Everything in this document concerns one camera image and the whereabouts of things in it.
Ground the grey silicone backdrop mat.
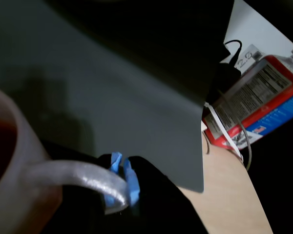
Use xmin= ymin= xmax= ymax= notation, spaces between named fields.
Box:
xmin=0 ymin=0 xmax=235 ymax=194

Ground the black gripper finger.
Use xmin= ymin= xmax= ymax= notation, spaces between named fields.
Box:
xmin=112 ymin=156 xmax=209 ymax=234
xmin=40 ymin=152 xmax=127 ymax=234

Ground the white printed label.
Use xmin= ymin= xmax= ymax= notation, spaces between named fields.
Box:
xmin=236 ymin=43 xmax=264 ymax=69

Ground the red white blue carton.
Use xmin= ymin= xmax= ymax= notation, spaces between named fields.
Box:
xmin=202 ymin=55 xmax=293 ymax=150

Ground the translucent pink kettle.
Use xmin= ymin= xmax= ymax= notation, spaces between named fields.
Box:
xmin=0 ymin=82 xmax=130 ymax=234

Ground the white flat cable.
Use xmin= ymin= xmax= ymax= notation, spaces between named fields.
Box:
xmin=204 ymin=101 xmax=244 ymax=162

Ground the thin grey cable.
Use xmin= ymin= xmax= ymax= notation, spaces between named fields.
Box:
xmin=217 ymin=89 xmax=253 ymax=171

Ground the black plug with cable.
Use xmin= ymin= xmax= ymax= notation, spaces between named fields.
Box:
xmin=223 ymin=39 xmax=243 ymax=73

